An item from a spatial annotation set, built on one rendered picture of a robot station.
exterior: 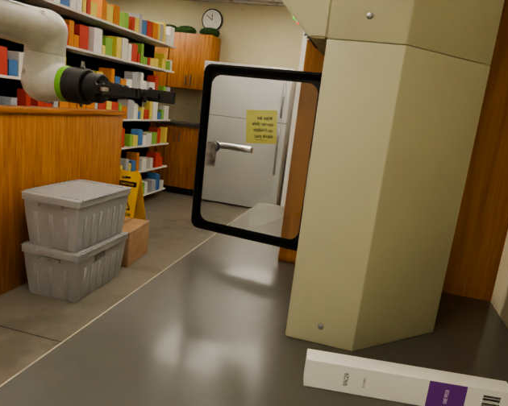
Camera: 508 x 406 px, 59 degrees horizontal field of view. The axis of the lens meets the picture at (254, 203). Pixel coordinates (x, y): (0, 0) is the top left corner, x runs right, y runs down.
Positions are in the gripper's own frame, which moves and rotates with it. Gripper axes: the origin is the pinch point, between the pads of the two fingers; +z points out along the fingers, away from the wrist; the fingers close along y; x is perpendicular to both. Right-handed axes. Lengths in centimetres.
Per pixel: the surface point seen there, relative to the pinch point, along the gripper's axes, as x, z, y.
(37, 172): 58, -149, 139
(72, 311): 131, -99, 110
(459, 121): -2, 65, -28
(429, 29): -14, 58, -36
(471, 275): 30, 79, -2
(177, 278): 36.0, 19.1, -24.8
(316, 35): -12, 42, -39
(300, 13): -14, 39, -39
